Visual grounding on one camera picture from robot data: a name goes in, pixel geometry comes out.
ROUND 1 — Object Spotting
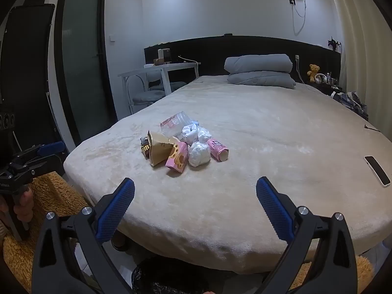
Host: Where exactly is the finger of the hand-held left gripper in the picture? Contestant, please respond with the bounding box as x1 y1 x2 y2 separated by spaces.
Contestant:
21 151 68 173
11 142 67 163

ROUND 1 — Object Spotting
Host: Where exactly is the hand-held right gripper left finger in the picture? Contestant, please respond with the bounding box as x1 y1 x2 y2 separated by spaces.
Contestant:
31 178 136 294

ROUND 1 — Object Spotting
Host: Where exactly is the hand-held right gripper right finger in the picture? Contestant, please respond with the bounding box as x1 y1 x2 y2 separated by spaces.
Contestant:
256 176 359 294

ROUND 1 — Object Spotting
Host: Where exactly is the dark snack wrapper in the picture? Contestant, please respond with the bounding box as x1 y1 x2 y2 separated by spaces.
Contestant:
140 137 152 159

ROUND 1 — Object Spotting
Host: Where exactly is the brown paper bag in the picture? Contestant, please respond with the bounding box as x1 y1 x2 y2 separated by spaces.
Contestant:
147 130 180 167

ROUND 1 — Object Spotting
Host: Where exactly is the pink snack box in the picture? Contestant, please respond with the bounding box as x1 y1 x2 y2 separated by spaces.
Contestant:
165 141 189 174

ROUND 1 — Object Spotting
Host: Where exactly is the black trash bag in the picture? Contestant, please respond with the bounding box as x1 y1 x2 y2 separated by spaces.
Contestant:
132 256 268 294

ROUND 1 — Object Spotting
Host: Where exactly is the large white tissue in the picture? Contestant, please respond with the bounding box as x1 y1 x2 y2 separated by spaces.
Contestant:
188 142 212 168

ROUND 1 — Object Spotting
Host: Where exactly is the small clear wrapper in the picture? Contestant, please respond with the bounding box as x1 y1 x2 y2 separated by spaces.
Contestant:
197 126 213 143

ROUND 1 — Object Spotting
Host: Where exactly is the person's left hand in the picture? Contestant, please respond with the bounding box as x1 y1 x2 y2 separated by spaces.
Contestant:
0 187 35 225

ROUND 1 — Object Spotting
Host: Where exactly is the orange fuzzy rug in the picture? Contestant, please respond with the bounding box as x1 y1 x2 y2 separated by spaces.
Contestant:
289 254 376 294
2 171 94 294

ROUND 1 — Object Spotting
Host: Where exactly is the black panel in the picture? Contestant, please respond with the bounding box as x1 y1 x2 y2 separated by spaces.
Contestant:
0 0 63 160

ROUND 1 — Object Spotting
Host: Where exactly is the frosted glass door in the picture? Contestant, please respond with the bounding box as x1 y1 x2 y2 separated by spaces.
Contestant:
54 0 119 154

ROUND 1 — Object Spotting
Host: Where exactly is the clear plastic printed bag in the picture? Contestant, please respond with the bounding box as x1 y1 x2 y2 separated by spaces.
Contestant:
160 111 194 137

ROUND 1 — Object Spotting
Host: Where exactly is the grey cushioned chair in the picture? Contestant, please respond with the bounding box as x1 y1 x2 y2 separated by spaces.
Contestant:
126 73 187 111

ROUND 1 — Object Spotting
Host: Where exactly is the white smartphone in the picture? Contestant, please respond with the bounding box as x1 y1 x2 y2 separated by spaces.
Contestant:
364 156 392 188

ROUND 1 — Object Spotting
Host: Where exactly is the grey cushion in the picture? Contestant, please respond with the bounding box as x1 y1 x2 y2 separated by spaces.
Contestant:
227 71 297 89

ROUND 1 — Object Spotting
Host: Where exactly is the pile of clothes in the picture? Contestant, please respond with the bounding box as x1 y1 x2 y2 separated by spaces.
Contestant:
332 91 370 121

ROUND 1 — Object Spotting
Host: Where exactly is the cluttered nightstand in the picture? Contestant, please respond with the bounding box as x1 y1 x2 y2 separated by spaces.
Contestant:
315 73 344 96

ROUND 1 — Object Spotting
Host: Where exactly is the white desk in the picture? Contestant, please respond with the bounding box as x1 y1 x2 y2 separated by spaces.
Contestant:
118 62 201 115

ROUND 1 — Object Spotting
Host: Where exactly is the yellow teddy bear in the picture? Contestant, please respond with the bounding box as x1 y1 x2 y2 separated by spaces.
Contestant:
307 64 321 83

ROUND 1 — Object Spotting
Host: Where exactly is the white desk appliance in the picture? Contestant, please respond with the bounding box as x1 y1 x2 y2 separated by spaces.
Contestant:
158 48 172 65

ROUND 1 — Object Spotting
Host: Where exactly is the grey folded quilt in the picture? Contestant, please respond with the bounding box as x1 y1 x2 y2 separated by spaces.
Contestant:
224 54 293 74

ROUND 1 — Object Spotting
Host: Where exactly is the black headboard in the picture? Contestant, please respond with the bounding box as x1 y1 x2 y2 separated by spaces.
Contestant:
144 36 342 84

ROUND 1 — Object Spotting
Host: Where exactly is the cream curtain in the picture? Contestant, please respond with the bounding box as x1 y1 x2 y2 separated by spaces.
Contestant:
324 0 392 137

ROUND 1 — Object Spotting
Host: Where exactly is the white wall cable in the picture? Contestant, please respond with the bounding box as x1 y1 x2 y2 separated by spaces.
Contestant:
292 0 307 36

